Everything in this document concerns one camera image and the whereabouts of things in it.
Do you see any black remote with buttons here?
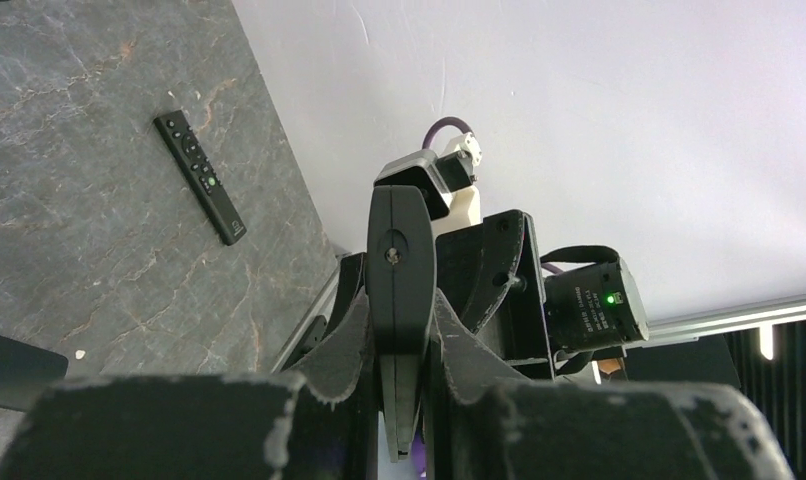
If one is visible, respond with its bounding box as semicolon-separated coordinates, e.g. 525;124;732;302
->
153;110;247;246

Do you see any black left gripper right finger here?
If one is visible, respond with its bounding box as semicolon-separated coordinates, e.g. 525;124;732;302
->
430;291;529;408

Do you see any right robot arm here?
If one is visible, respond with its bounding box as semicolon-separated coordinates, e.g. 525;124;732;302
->
332;201;648;384

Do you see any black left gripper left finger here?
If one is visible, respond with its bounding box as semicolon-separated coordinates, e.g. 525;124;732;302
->
285;291;373;408

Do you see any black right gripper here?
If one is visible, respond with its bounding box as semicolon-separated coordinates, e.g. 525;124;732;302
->
339;209;555;382

